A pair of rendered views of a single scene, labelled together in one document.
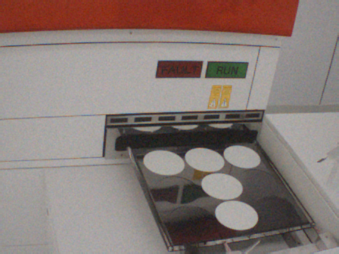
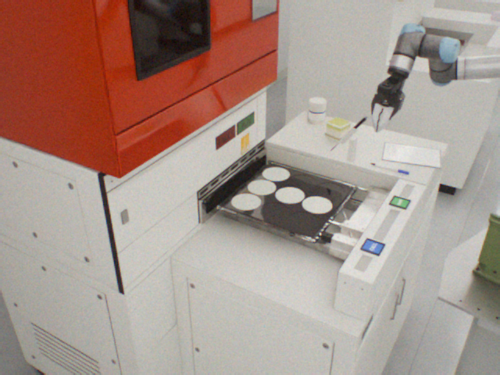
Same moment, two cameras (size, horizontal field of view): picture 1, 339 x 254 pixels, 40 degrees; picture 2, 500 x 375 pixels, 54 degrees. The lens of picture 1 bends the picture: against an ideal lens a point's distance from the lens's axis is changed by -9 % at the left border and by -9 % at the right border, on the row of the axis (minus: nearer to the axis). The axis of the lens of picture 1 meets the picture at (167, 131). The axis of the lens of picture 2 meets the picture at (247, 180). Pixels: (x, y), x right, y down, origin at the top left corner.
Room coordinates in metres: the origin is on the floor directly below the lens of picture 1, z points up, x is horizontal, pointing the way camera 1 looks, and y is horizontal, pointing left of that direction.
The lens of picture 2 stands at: (-0.12, 0.84, 1.85)
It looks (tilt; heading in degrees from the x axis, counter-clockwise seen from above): 31 degrees down; 323
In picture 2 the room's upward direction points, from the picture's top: straight up
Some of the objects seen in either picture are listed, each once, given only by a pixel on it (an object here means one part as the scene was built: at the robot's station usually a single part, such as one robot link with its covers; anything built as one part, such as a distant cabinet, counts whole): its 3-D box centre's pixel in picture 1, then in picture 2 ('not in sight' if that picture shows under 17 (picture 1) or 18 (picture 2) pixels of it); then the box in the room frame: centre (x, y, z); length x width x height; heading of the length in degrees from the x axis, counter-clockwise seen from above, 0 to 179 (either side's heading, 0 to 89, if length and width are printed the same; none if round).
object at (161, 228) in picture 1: (147, 194); (263, 223); (0.88, 0.02, 0.90); 0.37 x 0.01 x 0.01; 22
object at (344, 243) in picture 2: not in sight; (345, 243); (0.65, -0.11, 0.89); 0.08 x 0.03 x 0.03; 22
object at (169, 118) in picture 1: (189, 117); (233, 166); (1.14, -0.05, 0.96); 0.44 x 0.01 x 0.02; 112
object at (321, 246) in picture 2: not in sight; (287, 233); (0.85, -0.06, 0.84); 0.50 x 0.02 x 0.03; 22
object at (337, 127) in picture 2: not in sight; (337, 129); (1.08, -0.51, 1.00); 0.07 x 0.07 x 0.07; 7
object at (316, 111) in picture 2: not in sight; (316, 110); (1.24, -0.55, 1.01); 0.07 x 0.07 x 0.10
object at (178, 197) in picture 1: (219, 187); (288, 196); (0.95, -0.15, 0.90); 0.34 x 0.34 x 0.01; 22
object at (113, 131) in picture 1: (186, 138); (235, 182); (1.14, -0.05, 0.89); 0.44 x 0.02 x 0.10; 112
